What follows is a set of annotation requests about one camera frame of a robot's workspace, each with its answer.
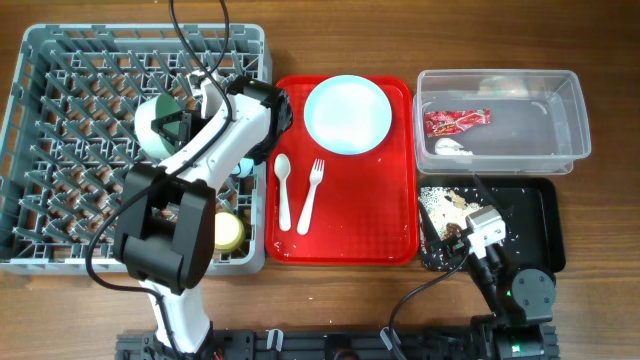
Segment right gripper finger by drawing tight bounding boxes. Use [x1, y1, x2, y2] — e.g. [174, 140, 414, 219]
[418, 202, 441, 245]
[473, 174, 513, 215]

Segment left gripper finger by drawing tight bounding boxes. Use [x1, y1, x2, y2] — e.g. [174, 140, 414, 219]
[151, 111, 184, 130]
[158, 128, 183, 150]

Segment mint green bowl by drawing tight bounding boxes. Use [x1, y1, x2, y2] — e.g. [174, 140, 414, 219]
[134, 94, 181, 160]

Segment food scraps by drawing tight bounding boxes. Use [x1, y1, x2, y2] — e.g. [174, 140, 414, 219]
[419, 187, 481, 239]

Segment light blue bowl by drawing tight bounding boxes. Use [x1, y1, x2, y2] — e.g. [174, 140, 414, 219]
[231, 158, 254, 178]

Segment white tissue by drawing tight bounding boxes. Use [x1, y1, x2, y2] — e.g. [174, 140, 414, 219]
[434, 138, 473, 156]

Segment white plastic spoon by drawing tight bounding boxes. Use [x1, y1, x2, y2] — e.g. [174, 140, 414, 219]
[274, 153, 292, 231]

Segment yellow plastic cup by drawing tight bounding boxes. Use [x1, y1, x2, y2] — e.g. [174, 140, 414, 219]
[214, 212, 245, 254]

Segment red snack wrapper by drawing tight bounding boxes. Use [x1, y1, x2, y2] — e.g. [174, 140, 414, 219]
[423, 109, 491, 137]

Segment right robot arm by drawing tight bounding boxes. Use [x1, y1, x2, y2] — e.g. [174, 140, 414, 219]
[418, 175, 566, 359]

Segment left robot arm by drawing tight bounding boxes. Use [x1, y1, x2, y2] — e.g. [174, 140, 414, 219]
[114, 76, 293, 359]

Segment grey dishwasher rack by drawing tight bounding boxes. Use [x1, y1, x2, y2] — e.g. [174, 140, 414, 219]
[1, 24, 273, 275]

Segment black plastic tray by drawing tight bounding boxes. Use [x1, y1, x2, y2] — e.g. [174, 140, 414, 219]
[418, 175, 566, 273]

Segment red plastic tray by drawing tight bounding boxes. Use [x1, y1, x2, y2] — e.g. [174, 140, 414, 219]
[265, 75, 419, 266]

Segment clear plastic bin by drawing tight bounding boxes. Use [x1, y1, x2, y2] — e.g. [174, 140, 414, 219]
[414, 69, 592, 175]

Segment white plastic fork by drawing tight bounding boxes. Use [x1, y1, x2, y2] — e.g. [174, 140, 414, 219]
[296, 159, 325, 235]

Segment light blue plate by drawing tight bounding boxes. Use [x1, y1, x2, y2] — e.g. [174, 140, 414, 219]
[303, 75, 392, 156]

